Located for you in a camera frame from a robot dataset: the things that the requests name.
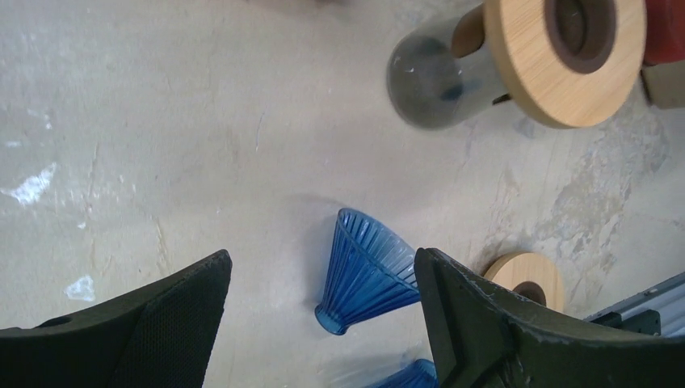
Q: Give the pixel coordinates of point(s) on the red black coffee carafe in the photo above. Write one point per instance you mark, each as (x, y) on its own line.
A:
(662, 73)

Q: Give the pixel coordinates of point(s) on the grey glass carafe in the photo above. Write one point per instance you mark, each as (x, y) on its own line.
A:
(443, 73)

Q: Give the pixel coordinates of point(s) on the blue glass dripper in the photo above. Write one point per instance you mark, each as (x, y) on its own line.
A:
(370, 273)
(421, 373)

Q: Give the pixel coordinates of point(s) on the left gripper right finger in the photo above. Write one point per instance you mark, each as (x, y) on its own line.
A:
(483, 335)

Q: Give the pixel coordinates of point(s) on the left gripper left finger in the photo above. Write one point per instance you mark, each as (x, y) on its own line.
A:
(160, 335)

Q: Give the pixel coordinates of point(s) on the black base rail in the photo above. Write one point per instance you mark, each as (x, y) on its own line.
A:
(658, 310)

